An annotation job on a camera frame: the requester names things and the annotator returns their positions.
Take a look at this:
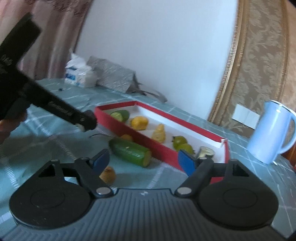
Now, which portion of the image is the eggplant piece dark skin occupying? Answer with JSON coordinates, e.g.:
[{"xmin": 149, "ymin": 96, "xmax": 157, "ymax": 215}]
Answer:
[{"xmin": 196, "ymin": 146, "xmax": 215, "ymax": 159}]

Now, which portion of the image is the green tomato with stem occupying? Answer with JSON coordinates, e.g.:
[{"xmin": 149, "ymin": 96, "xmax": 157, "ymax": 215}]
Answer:
[{"xmin": 172, "ymin": 136, "xmax": 188, "ymax": 150}]

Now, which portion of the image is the long cucumber piece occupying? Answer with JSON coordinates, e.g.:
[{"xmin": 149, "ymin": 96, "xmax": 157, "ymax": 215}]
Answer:
[{"xmin": 109, "ymin": 138, "xmax": 152, "ymax": 167}]

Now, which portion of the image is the small orange round fruit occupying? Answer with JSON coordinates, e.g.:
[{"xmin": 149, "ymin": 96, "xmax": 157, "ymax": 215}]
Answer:
[{"xmin": 121, "ymin": 134, "xmax": 133, "ymax": 142}]

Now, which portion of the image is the yellow fruit wedge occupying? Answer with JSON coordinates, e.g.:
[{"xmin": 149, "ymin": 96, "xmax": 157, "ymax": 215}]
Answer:
[{"xmin": 152, "ymin": 123, "xmax": 166, "ymax": 143}]

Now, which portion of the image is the short cucumber half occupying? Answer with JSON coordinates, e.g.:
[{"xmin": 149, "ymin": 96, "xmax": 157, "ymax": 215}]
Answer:
[{"xmin": 110, "ymin": 109, "xmax": 130, "ymax": 123}]

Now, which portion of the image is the yellow pepper piece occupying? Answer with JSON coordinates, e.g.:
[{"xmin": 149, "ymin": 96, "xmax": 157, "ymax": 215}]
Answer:
[{"xmin": 130, "ymin": 116, "xmax": 149, "ymax": 131}]

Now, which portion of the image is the person left hand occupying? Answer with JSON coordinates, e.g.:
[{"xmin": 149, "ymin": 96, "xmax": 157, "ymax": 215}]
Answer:
[{"xmin": 0, "ymin": 111, "xmax": 28, "ymax": 144}]

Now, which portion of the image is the red shallow cardboard tray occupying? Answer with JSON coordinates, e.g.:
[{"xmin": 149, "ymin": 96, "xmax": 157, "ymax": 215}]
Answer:
[{"xmin": 94, "ymin": 101, "xmax": 230, "ymax": 170}]

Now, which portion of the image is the checked teal tablecloth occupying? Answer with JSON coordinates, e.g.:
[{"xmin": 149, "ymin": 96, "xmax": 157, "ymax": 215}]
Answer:
[{"xmin": 1, "ymin": 79, "xmax": 295, "ymax": 236}]

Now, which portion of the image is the white tissue pack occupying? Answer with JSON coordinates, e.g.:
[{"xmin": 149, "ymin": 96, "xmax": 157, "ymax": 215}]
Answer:
[{"xmin": 64, "ymin": 49, "xmax": 97, "ymax": 88}]

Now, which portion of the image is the light blue electric kettle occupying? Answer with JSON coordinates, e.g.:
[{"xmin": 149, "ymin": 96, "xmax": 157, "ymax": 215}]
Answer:
[{"xmin": 247, "ymin": 100, "xmax": 295, "ymax": 165}]

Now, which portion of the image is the pink patterned curtain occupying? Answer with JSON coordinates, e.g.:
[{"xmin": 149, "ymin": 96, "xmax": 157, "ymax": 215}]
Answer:
[{"xmin": 1, "ymin": 1, "xmax": 92, "ymax": 80}]

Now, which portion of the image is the grey patterned gift bag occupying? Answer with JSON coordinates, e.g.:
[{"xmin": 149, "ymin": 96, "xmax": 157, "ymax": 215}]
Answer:
[{"xmin": 87, "ymin": 56, "xmax": 168, "ymax": 103}]

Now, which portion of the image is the white wall switch panel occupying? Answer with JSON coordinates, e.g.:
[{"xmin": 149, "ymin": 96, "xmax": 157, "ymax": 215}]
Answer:
[{"xmin": 232, "ymin": 104, "xmax": 260, "ymax": 130}]

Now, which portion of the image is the gold wall moulding frame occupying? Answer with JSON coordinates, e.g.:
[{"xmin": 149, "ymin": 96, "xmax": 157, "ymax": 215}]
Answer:
[{"xmin": 208, "ymin": 1, "xmax": 288, "ymax": 137}]

